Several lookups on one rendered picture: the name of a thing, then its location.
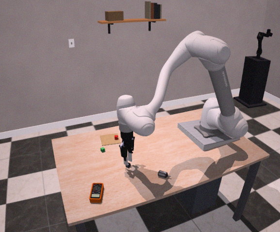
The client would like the tan mat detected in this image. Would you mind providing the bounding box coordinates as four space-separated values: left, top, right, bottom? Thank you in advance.
100 133 121 146

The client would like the orange digital multimeter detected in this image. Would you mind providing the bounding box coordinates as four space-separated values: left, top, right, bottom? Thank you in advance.
89 183 104 203

